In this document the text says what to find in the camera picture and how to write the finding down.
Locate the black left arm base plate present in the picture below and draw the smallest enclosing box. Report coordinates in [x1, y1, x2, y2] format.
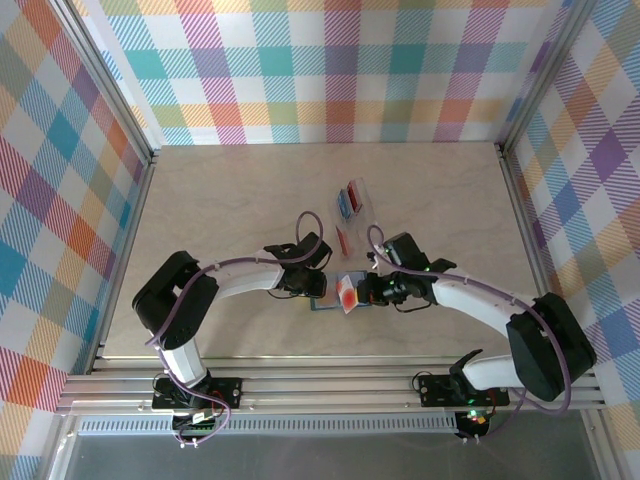
[151, 377, 245, 412]

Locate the white card with red circle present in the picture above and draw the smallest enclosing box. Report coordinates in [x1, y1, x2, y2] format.
[335, 279, 362, 315]

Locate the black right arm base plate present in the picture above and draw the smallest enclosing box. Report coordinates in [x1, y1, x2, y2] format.
[417, 373, 511, 407]

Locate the electronics board with lit LED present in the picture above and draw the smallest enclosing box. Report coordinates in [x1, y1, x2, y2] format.
[457, 407, 494, 442]

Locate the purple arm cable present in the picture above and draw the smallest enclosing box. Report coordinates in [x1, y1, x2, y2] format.
[144, 212, 326, 449]
[367, 224, 571, 444]

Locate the grey metal base panel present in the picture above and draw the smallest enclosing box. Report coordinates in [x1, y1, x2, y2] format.
[47, 414, 619, 480]

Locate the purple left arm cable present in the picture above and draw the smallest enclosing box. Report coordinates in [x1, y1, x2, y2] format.
[144, 212, 326, 449]

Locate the aluminium cross rail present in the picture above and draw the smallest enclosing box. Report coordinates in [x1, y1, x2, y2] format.
[55, 355, 609, 415]

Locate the teal leather card holder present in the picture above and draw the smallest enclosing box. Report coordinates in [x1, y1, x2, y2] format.
[309, 269, 374, 312]

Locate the grey slotted cable duct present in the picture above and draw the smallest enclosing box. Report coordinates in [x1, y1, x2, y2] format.
[77, 418, 461, 436]

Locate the aluminium frame post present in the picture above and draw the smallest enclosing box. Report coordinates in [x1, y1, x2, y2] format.
[47, 0, 162, 169]
[493, 0, 602, 157]

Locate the electronics board with white plug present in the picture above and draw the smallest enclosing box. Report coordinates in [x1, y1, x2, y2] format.
[172, 409, 226, 449]

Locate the aluminium table side rail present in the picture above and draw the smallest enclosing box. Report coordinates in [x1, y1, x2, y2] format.
[497, 144, 576, 369]
[87, 149, 160, 375]

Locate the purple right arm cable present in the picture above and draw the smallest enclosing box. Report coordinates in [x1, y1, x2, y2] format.
[367, 224, 571, 444]

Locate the clear acrylic card stand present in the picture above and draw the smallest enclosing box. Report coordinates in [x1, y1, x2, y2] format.
[327, 175, 379, 259]

